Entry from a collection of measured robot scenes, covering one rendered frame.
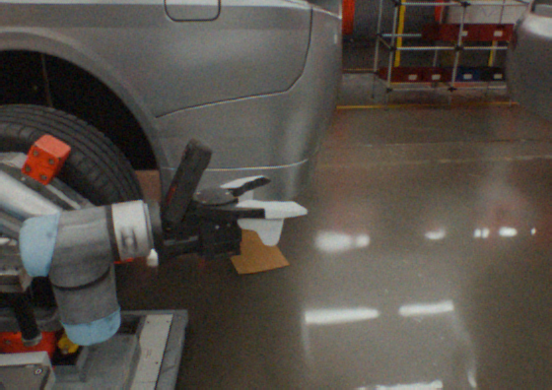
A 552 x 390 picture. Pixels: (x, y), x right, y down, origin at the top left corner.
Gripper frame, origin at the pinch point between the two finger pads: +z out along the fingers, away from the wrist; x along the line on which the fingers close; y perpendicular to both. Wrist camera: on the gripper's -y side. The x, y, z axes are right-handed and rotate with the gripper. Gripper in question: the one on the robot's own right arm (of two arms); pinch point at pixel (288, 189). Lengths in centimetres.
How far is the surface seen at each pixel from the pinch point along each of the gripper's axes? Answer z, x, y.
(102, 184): -29, -65, 14
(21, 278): -47, -40, 25
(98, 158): -29, -72, 8
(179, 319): -10, -123, 100
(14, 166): -48, -60, 5
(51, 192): -41, -59, 12
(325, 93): 47, -84, -2
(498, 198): 234, -179, 100
